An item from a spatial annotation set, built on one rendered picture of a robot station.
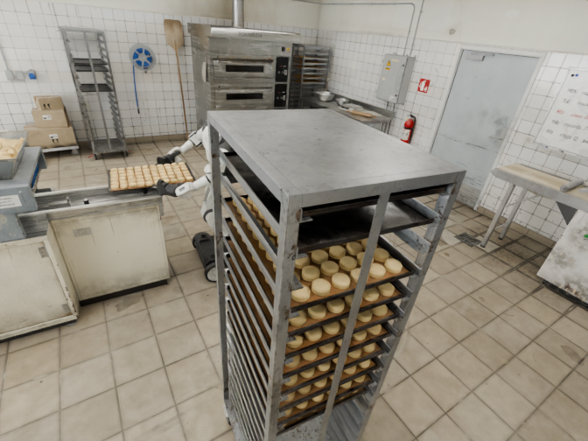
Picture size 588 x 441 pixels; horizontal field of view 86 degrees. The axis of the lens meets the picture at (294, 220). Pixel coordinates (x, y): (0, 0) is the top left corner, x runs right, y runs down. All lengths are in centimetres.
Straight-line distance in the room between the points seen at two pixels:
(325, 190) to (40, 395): 242
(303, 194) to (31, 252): 221
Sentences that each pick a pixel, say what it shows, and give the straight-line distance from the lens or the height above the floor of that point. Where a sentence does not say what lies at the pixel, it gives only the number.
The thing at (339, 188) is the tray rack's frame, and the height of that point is 182.
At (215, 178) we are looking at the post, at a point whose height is 159.
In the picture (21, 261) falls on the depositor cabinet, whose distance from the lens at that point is 265.
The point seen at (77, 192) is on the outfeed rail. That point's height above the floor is 88.
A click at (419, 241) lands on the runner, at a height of 159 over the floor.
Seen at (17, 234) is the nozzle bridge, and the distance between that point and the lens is 253.
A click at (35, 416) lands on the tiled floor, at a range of 267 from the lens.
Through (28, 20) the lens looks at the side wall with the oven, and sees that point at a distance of 644.
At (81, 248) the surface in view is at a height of 57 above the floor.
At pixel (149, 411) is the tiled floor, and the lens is 243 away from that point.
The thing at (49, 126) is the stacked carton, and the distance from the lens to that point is 626.
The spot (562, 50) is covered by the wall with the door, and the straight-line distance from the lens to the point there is 493.
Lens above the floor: 208
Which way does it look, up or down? 31 degrees down
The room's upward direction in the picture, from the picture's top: 6 degrees clockwise
